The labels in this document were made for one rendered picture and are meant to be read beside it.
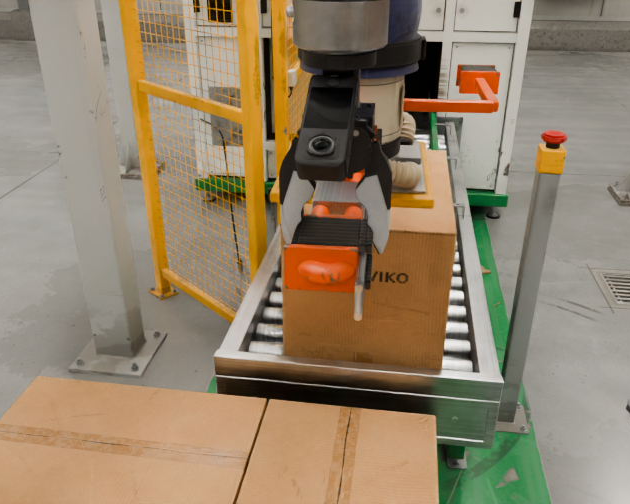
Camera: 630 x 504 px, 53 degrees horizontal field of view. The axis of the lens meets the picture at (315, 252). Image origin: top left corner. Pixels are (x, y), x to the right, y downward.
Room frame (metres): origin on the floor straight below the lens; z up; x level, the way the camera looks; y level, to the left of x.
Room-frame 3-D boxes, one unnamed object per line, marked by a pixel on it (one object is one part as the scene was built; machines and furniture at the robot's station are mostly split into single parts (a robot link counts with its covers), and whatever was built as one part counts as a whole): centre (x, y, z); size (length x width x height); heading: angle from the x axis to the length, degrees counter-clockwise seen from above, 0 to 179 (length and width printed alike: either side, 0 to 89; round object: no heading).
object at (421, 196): (1.18, -0.18, 1.14); 0.34 x 0.10 x 0.05; 174
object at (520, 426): (1.72, -0.68, 0.01); 0.15 x 0.15 x 0.03; 82
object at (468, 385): (1.22, -0.10, 0.58); 0.70 x 0.03 x 0.06; 82
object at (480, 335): (2.33, -0.59, 0.50); 2.31 x 0.05 x 0.19; 172
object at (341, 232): (0.59, -0.01, 1.24); 0.08 x 0.07 x 0.05; 174
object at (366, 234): (0.64, -0.07, 1.24); 0.31 x 0.03 x 0.05; 174
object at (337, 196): (0.73, -0.03, 1.23); 0.07 x 0.07 x 0.04; 84
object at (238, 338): (2.43, 0.05, 0.50); 2.31 x 0.05 x 0.19; 172
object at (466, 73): (1.46, -0.37, 1.24); 0.09 x 0.08 x 0.05; 84
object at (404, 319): (1.58, -0.16, 0.75); 0.60 x 0.40 x 0.40; 172
